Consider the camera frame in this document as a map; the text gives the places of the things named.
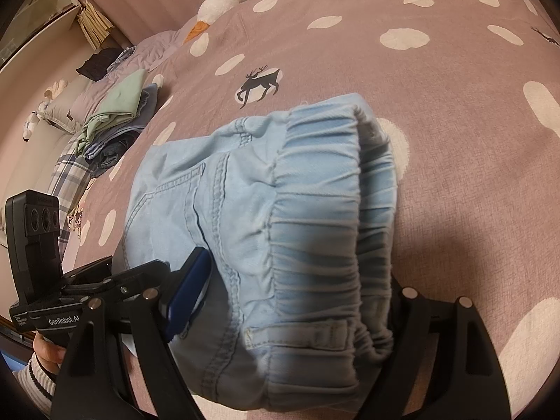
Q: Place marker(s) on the folded dark jeans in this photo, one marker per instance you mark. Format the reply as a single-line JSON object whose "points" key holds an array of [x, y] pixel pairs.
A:
{"points": [[111, 151]]}

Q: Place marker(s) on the small white plush toy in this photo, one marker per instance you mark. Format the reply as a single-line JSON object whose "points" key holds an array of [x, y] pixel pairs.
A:
{"points": [[35, 116]]}

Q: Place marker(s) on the grey pillow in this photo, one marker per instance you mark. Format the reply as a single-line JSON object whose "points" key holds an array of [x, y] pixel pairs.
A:
{"points": [[131, 59]]}

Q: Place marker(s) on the folded grey-blue garment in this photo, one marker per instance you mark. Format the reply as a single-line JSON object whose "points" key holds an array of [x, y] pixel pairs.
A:
{"points": [[151, 98]]}

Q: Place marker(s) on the folded green garment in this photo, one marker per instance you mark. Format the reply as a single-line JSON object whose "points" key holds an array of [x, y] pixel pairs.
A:
{"points": [[116, 109]]}

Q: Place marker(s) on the plaid cloth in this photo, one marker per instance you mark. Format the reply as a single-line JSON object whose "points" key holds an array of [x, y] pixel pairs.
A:
{"points": [[74, 175]]}

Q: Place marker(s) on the black cloth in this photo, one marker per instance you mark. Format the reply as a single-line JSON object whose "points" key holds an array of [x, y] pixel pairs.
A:
{"points": [[98, 63]]}

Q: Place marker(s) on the pink dotted deer bedspread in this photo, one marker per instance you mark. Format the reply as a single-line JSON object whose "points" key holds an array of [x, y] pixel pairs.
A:
{"points": [[350, 52]]}

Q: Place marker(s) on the person's left hand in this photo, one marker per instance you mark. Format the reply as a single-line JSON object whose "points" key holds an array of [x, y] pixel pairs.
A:
{"points": [[46, 356]]}

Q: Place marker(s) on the white cabinet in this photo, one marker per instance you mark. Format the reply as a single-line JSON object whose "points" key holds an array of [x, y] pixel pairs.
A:
{"points": [[39, 13]]}

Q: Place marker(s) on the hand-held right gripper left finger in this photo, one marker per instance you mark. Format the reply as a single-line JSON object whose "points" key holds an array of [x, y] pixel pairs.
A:
{"points": [[188, 293]]}

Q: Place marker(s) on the light blue pants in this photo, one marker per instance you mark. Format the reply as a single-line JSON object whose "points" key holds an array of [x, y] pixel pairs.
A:
{"points": [[284, 210]]}

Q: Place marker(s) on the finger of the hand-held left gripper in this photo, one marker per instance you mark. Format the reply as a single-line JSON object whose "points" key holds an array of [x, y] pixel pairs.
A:
{"points": [[87, 273], [135, 275]]}

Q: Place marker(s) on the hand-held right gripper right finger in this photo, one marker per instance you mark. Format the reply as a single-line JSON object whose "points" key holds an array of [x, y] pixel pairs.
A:
{"points": [[413, 313]]}

